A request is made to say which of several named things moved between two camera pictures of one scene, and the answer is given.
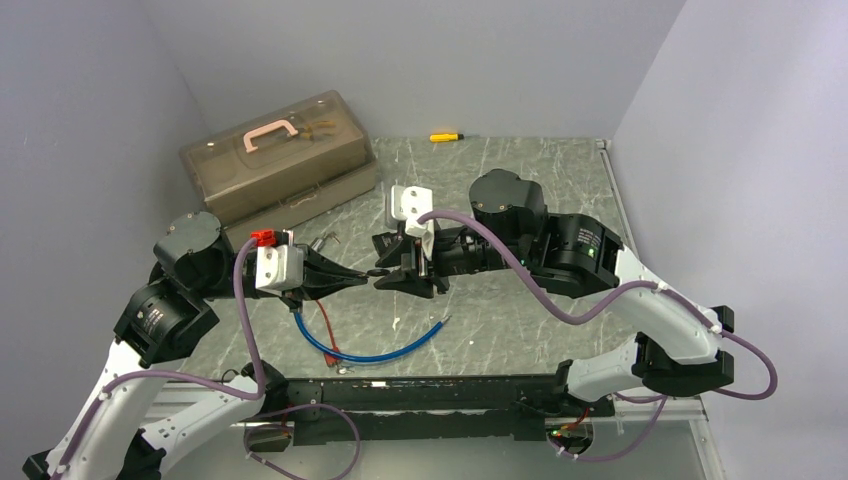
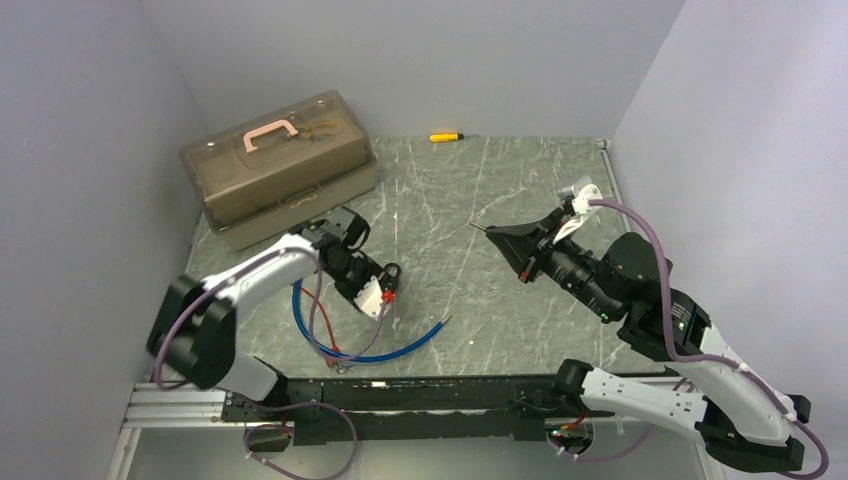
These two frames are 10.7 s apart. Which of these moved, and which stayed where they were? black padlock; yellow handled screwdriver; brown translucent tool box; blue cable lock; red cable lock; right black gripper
Moved: right black gripper; black padlock
Stayed: yellow handled screwdriver; blue cable lock; brown translucent tool box; red cable lock
